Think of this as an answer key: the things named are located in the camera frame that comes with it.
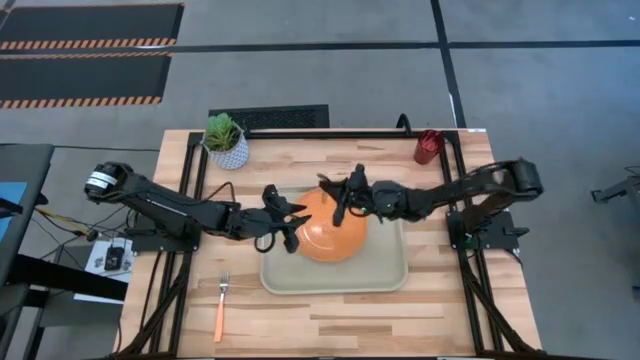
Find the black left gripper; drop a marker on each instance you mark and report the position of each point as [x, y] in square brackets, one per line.
[255, 222]

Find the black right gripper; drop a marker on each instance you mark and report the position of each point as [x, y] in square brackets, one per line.
[387, 200]

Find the orange plate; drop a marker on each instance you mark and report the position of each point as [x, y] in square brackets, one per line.
[325, 235]

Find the red ribbed cup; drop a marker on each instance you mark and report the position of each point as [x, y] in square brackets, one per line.
[427, 147]

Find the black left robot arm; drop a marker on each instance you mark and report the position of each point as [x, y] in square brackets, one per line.
[165, 207]

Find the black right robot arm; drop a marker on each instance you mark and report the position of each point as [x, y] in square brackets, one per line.
[465, 190]

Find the beige plastic tray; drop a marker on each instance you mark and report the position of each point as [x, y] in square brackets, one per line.
[380, 270]

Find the white triangle-patterned plant pot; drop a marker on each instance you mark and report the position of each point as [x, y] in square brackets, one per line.
[232, 157]

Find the small black floor mat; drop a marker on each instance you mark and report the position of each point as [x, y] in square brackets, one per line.
[270, 117]

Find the green artificial succulent plant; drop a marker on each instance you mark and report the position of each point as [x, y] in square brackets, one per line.
[221, 131]

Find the small black electronic device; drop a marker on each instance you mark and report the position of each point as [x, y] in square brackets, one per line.
[114, 258]

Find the white paper sheet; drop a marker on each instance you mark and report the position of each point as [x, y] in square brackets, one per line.
[92, 280]

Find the black mat with hazard stripes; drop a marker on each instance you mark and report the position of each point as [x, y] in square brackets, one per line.
[90, 25]
[80, 77]

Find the black desk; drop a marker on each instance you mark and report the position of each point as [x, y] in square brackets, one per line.
[25, 165]

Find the black stand leg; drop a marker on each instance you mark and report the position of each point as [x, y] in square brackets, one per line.
[617, 189]

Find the blue desk pad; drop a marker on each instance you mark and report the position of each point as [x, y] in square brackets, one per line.
[10, 205]

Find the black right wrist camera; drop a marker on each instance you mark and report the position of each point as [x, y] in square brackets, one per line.
[358, 176]

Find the black aluminium table frame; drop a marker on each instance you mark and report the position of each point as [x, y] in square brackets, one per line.
[325, 134]

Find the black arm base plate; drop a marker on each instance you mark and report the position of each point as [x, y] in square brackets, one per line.
[500, 235]
[150, 242]

